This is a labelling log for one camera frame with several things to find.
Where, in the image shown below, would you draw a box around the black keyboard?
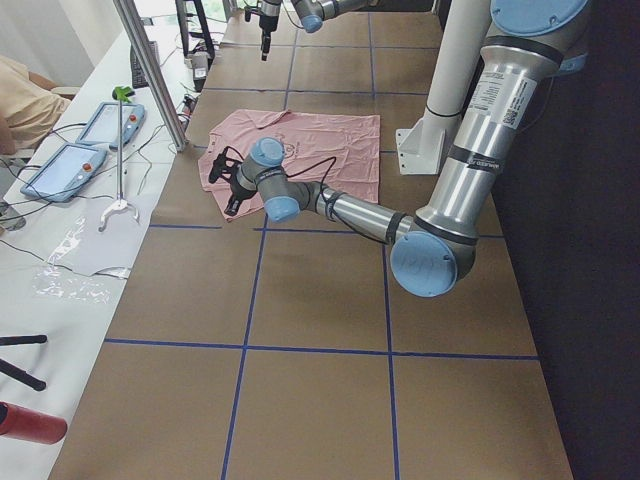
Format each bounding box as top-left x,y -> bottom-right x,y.
129,40 -> 160,90

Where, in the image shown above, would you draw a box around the red cylinder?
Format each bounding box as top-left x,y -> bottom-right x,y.
1,402 -> 68,445

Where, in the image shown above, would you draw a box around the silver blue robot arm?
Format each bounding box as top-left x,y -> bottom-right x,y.
244,0 -> 378,61
203,1 -> 592,297

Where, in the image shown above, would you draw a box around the seated person beige clothes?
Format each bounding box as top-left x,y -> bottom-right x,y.
1,56 -> 71,155

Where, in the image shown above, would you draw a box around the metal reacher grabber tool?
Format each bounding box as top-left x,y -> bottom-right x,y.
98,86 -> 140,233

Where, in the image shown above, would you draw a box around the black tripod leg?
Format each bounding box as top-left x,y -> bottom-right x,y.
0,335 -> 48,346
0,359 -> 47,392

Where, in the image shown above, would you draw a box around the near blue teach pendant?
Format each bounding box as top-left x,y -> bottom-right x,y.
20,143 -> 107,203

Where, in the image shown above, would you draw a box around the clear plastic bag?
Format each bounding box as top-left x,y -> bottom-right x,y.
32,215 -> 131,305

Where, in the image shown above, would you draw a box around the white camera post with base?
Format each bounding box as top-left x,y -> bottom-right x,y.
396,0 -> 491,175

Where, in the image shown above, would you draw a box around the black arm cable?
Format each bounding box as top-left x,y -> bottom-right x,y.
285,156 -> 401,245

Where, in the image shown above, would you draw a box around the small power adapter box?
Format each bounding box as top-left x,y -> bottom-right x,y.
189,51 -> 211,81

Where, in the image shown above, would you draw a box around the aluminium frame post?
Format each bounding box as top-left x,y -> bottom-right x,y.
113,0 -> 187,152

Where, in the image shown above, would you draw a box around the blue teach pendant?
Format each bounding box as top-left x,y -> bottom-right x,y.
76,102 -> 146,149
20,143 -> 107,203

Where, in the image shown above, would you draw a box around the far blue teach pendant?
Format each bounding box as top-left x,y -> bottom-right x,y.
76,102 -> 146,149

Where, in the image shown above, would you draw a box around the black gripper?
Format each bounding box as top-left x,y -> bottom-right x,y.
208,146 -> 249,216
244,4 -> 280,61

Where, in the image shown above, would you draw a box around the pink Snoopy t-shirt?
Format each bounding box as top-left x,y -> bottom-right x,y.
198,109 -> 380,209

